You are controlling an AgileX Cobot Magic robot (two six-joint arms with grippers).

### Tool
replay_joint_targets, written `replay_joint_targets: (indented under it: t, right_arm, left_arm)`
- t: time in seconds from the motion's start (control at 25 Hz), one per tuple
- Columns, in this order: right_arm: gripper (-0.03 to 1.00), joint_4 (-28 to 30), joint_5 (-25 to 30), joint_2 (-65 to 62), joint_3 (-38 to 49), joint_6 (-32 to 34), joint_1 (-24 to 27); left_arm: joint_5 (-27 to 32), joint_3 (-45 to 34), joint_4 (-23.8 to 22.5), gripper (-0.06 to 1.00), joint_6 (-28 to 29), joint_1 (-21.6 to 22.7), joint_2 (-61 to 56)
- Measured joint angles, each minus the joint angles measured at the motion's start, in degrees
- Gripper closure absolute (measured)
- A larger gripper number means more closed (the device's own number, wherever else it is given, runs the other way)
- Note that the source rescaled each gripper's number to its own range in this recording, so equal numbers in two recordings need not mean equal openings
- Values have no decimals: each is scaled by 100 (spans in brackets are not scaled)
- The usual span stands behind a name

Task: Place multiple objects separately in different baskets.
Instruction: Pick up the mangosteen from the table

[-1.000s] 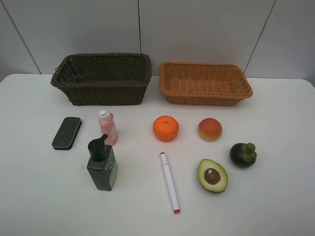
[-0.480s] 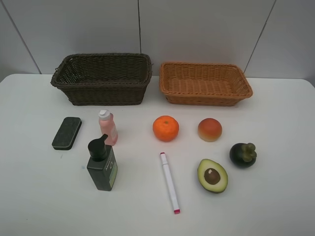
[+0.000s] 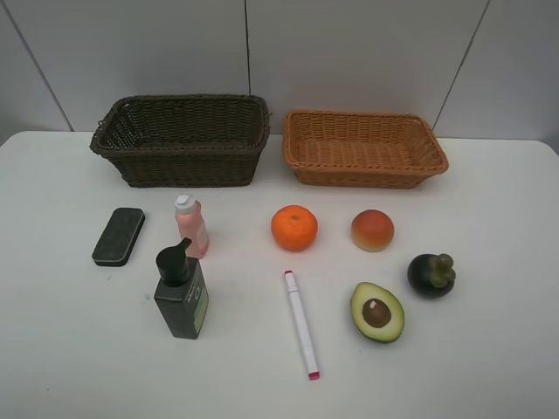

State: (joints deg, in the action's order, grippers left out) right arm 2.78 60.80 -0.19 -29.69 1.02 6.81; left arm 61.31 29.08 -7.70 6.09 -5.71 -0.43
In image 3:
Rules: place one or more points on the orange mandarin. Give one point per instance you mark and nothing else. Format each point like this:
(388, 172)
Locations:
(294, 228)

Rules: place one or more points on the round bread bun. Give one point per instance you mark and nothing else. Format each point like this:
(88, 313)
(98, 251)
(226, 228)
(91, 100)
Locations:
(372, 230)

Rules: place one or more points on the halved avocado with pit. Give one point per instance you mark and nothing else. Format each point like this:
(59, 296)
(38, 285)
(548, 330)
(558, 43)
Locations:
(377, 314)

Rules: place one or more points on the dark purple mangosteen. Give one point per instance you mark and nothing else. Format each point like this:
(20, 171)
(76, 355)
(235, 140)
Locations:
(431, 275)

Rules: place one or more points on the white marker pink caps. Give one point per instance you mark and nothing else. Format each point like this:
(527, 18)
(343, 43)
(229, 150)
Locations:
(301, 326)

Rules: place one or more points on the light orange wicker basket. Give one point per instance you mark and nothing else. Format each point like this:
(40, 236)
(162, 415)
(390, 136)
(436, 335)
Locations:
(376, 150)

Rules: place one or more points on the pink bottle white cap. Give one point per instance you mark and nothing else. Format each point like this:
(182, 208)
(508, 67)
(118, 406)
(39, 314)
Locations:
(191, 225)

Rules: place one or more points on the dark brown wicker basket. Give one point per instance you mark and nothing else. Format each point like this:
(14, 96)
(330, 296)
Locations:
(184, 141)

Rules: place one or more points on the dark green pump bottle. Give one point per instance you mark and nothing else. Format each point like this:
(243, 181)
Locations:
(181, 294)

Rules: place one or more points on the black whiteboard eraser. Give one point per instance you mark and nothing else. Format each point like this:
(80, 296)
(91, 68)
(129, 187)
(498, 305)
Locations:
(117, 240)

